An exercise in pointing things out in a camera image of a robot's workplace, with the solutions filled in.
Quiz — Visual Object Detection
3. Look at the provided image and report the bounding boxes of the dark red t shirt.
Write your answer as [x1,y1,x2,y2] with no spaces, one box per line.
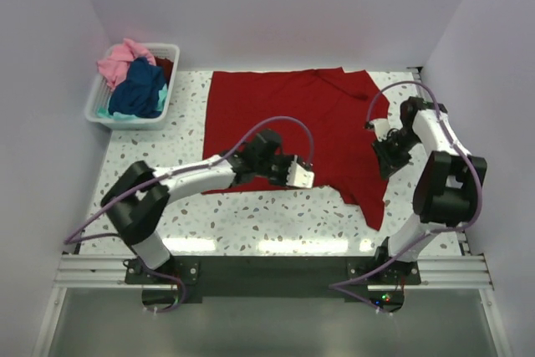
[155,57,174,84]

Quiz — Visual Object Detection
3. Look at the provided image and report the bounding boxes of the pink t shirt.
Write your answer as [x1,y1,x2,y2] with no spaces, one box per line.
[97,38,156,91]

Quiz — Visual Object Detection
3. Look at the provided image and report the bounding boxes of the white plastic laundry basket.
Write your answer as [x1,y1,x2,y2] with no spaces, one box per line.
[84,38,180,130]

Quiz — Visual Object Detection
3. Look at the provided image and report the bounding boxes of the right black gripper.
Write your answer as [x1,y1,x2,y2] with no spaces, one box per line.
[371,127,421,181]

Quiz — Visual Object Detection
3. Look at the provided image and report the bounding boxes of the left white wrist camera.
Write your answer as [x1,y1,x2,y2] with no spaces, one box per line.
[286,156,314,189]

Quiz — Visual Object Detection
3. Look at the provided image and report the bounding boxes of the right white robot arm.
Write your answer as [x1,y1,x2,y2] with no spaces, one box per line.
[362,97,487,284]

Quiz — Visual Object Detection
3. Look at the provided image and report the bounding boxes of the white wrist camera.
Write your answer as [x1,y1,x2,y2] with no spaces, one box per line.
[286,156,314,189]
[364,118,391,141]

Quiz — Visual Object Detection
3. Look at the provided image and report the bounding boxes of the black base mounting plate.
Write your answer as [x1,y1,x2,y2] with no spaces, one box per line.
[123,256,421,312]

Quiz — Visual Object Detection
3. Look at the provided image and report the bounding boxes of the dark blue t shirt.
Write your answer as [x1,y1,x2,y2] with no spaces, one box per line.
[108,58,167,119]

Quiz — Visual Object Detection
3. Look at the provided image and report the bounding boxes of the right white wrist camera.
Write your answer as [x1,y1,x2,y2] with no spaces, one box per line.
[364,118,391,141]

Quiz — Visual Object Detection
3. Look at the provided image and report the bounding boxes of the light teal t shirt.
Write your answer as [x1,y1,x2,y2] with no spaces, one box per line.
[96,84,168,120]

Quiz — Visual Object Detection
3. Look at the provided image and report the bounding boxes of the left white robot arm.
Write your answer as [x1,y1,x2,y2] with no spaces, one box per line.
[100,130,302,283]

